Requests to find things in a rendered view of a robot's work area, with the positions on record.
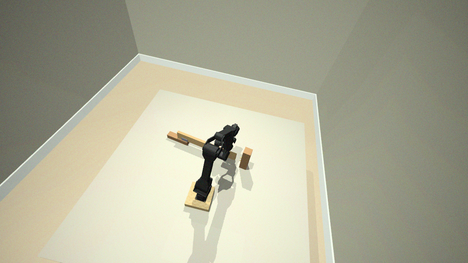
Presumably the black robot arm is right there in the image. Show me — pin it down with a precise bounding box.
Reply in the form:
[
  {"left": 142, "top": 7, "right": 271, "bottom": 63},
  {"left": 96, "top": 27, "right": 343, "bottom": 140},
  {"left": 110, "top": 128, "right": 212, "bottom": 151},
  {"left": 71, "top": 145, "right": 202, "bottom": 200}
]
[{"left": 193, "top": 124, "right": 240, "bottom": 202}]

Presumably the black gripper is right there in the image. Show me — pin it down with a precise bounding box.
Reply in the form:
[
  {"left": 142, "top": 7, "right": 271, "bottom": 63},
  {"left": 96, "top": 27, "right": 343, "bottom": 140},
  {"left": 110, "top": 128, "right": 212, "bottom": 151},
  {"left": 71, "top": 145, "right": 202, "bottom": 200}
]
[{"left": 218, "top": 137, "right": 236, "bottom": 161}]

